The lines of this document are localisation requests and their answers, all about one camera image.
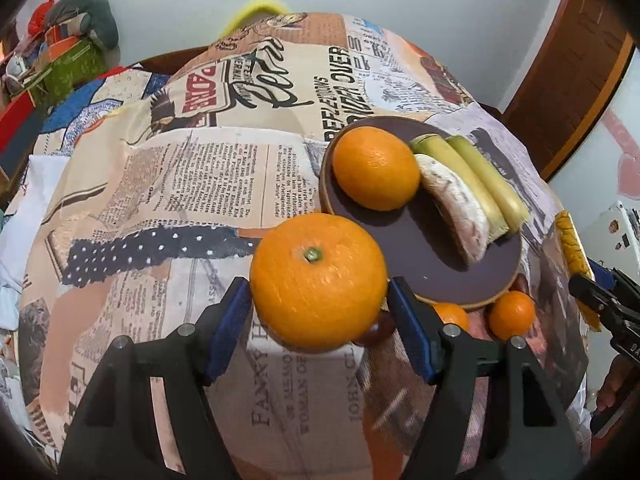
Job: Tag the brown wooden door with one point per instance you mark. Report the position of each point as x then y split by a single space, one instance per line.
573 77

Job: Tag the sugarcane piece on plate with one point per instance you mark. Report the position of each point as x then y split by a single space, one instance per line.
511 206

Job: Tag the sugarcane piece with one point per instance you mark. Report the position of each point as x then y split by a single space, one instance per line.
511 206
434 145

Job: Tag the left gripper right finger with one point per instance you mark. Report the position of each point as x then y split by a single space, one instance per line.
526 434

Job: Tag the peeled pomelo segment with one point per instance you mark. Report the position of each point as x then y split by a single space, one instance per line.
458 205

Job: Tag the grey green plush toy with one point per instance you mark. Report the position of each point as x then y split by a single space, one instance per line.
85 18

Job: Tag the red box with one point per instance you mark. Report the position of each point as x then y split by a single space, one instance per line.
20 121

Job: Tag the newspaper print bedspread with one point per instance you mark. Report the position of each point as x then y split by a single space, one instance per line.
165 198

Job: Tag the green gift box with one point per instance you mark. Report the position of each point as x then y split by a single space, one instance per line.
56 78

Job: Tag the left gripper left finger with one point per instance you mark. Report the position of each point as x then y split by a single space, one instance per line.
113 433

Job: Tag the dark red chestnut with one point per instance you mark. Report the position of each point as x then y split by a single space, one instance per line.
382 329

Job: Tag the small mandarin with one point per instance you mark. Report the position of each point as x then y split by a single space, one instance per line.
452 314
513 314

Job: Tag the orange on plate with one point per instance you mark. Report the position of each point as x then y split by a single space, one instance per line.
375 168

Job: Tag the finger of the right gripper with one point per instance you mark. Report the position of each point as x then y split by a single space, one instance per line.
604 277
596 301

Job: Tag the large orange with stem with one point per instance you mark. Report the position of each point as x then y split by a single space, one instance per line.
318 282

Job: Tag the dark round plate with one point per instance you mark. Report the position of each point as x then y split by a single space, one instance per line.
415 240

